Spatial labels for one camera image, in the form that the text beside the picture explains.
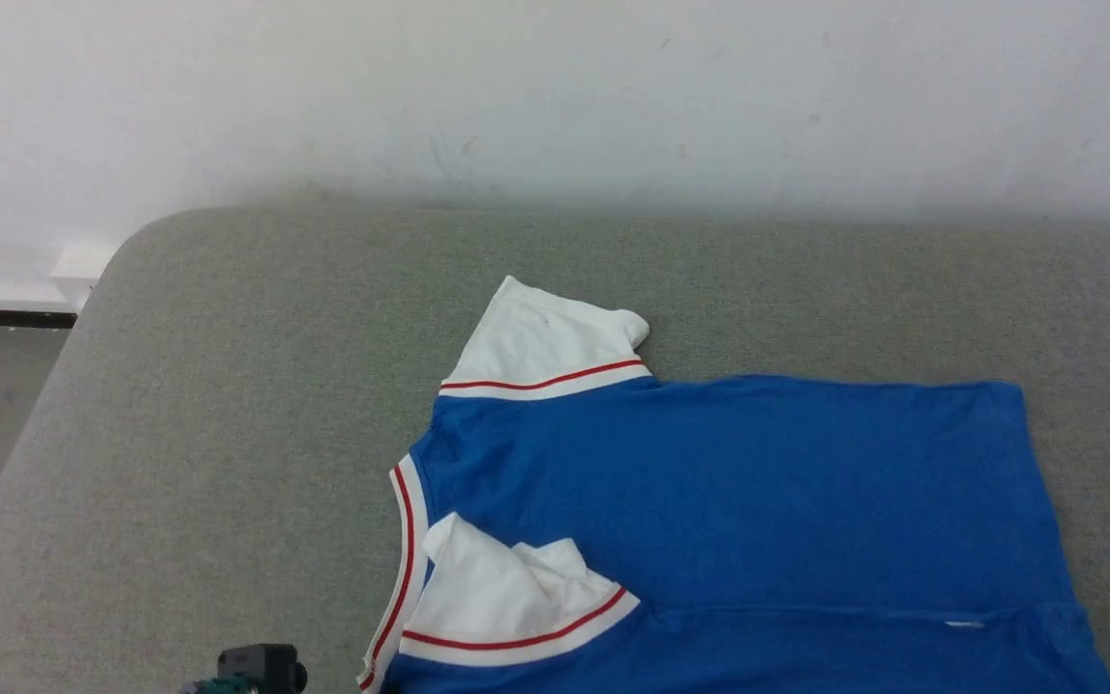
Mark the blue white red-striped t-shirt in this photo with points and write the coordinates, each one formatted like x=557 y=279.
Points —
x=757 y=501

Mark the grey fabric sofa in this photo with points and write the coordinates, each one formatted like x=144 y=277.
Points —
x=227 y=434

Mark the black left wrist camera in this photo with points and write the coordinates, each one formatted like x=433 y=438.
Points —
x=261 y=667

